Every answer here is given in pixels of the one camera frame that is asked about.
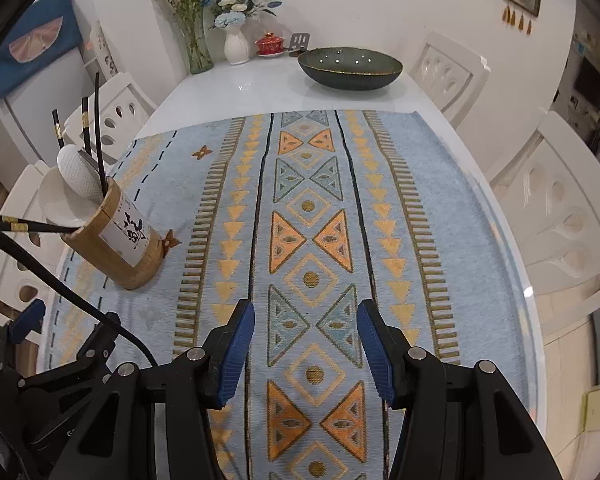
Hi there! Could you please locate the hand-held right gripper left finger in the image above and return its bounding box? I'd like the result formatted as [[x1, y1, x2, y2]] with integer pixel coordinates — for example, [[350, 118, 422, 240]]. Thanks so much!
[[47, 299, 257, 480]]

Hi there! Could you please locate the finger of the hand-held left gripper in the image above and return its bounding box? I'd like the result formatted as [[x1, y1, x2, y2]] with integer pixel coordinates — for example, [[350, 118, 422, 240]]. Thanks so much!
[[7, 299, 47, 342], [17, 311, 122, 391]]

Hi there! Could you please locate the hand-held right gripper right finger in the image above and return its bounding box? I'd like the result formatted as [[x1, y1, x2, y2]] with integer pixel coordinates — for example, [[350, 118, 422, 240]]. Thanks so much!
[[356, 299, 563, 480]]

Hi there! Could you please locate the bamboo utensil holder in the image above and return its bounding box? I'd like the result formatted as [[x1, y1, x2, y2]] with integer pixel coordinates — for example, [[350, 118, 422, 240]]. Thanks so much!
[[60, 177, 165, 291]]

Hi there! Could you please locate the white wooden chair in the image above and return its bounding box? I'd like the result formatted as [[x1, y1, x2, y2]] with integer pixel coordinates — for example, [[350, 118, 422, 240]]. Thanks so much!
[[62, 71, 158, 161], [409, 31, 492, 128], [0, 160, 68, 333], [487, 110, 600, 306]]

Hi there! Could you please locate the blue patterned woven table mat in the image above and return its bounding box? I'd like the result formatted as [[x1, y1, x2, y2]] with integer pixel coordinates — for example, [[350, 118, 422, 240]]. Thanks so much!
[[42, 110, 531, 480]]

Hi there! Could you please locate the white storage shelf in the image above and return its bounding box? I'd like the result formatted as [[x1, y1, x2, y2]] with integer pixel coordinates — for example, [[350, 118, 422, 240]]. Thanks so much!
[[82, 20, 123, 91]]

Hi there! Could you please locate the dark green bowl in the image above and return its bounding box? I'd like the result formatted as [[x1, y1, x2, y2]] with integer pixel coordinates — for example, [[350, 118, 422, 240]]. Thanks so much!
[[298, 46, 404, 92]]

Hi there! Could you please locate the blue refrigerator cover cloth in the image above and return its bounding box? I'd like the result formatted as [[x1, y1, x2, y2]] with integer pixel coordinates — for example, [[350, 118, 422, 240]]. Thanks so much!
[[0, 0, 81, 100]]

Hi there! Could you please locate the white ceramic vase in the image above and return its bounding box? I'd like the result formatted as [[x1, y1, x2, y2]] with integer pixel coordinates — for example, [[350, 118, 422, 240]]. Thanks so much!
[[223, 25, 251, 66]]

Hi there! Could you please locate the red lidded teacup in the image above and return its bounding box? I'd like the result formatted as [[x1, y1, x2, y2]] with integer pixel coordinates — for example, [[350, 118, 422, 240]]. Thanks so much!
[[255, 31, 285, 58]]

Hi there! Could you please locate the small dark slotted spatula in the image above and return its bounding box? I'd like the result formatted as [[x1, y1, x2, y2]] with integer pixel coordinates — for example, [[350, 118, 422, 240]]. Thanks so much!
[[287, 32, 312, 57]]

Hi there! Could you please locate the black cable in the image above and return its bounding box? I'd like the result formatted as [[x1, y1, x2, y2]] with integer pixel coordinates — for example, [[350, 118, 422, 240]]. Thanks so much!
[[0, 220, 158, 367]]

